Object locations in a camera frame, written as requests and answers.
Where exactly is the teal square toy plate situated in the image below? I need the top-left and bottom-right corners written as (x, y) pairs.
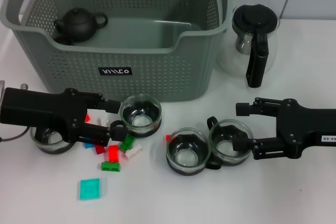
top-left (79, 177), bottom-right (108, 201)

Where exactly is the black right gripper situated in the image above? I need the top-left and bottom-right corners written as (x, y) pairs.
top-left (232, 97), bottom-right (336, 161)

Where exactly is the glass teacup black sleeve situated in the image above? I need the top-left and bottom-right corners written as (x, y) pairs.
top-left (206, 115), bottom-right (253, 166)
top-left (110, 94), bottom-right (162, 138)
top-left (165, 127), bottom-right (221, 176)
top-left (29, 126), bottom-right (76, 154)

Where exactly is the bright red sloped brick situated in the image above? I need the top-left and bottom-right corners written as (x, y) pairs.
top-left (108, 145), bottom-right (119, 163)

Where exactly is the black clay teapot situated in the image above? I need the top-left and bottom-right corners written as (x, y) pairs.
top-left (53, 8), bottom-right (109, 44)

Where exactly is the glass carafe black lid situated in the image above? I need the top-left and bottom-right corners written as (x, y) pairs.
top-left (216, 3), bottom-right (281, 89)

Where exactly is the green toy brick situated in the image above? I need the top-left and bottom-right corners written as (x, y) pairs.
top-left (101, 161), bottom-right (122, 173)
top-left (119, 134), bottom-right (135, 153)

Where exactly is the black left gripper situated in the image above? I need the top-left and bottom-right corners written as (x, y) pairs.
top-left (0, 87), bottom-right (128, 147)

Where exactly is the grey perforated storage bin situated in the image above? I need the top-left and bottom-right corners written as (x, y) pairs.
top-left (0, 0), bottom-right (234, 103)

